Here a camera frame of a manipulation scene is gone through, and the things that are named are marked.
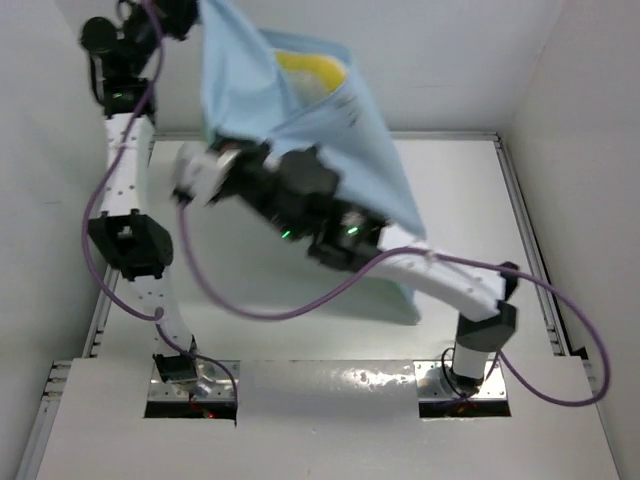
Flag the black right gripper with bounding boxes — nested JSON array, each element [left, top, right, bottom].
[[203, 127, 300, 245]]

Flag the light blue green pillowcase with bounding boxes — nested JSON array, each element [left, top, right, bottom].
[[197, 0, 429, 326]]

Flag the white pillow yellow underside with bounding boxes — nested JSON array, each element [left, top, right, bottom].
[[275, 50, 348, 106]]

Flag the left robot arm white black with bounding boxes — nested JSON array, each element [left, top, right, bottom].
[[80, 1, 198, 389]]

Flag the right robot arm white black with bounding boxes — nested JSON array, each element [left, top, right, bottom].
[[211, 142, 518, 397]]

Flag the white front cover board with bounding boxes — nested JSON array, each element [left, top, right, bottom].
[[39, 358, 617, 479]]

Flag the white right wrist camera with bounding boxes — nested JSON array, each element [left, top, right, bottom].
[[172, 142, 240, 206]]

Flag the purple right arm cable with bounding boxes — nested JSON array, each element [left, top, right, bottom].
[[174, 197, 612, 407]]

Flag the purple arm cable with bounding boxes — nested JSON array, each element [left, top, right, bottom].
[[82, 0, 239, 416], [174, 197, 612, 407]]

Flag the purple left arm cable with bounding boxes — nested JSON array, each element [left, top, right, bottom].
[[82, 0, 239, 416]]

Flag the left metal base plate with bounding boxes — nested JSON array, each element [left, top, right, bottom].
[[147, 360, 235, 403]]

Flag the metal base plate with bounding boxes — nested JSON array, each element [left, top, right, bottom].
[[147, 360, 235, 403], [413, 360, 508, 403]]

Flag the aluminium table frame rail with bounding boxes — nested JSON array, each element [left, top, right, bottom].
[[29, 134, 600, 479]]

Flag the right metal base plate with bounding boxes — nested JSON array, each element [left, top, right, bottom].
[[413, 360, 508, 403]]

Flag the black right base cable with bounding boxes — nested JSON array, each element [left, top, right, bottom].
[[439, 347, 469, 399]]

